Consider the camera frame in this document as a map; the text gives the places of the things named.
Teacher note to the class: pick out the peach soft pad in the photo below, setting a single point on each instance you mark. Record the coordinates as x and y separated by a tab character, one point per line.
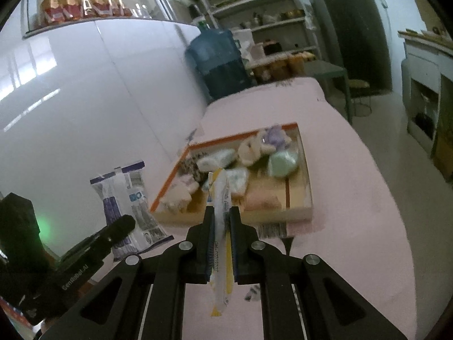
263	202

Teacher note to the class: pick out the purple white packet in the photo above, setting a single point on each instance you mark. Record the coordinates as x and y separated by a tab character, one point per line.
138	198

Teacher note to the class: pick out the blue water jug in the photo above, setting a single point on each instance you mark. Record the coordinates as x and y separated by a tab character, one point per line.
219	60

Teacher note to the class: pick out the dark refrigerator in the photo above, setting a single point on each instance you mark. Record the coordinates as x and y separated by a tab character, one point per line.
354	24

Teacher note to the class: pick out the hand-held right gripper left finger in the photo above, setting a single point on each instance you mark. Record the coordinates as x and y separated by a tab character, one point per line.
210	244

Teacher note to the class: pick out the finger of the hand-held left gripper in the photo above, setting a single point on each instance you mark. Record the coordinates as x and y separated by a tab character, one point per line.
116	230

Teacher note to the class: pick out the leopard print scrunchie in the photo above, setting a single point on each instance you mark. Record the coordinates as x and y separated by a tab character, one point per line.
191	170

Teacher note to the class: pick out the yellow wet wipes pack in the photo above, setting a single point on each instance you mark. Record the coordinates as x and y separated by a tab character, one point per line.
221	283

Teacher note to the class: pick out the orange-rimmed cardboard box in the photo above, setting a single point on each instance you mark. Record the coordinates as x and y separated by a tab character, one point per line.
297	198

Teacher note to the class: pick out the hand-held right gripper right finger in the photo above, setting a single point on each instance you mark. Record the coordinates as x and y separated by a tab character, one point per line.
233	244

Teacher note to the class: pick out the blue white tissue pack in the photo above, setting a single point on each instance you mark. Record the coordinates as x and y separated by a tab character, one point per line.
237	180
217	159

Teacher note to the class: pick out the green sponge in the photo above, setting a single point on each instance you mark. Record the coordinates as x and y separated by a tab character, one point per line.
283	164

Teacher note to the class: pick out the green side table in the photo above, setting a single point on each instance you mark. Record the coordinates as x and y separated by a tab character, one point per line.
324	69

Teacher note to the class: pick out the row of brown jars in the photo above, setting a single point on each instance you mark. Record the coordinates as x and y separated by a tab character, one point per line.
279	65

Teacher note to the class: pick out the white counter cabinet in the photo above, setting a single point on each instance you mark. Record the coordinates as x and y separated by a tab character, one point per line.
423	63

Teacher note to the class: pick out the row of red bottles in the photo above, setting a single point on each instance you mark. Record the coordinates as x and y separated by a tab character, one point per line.
70	7

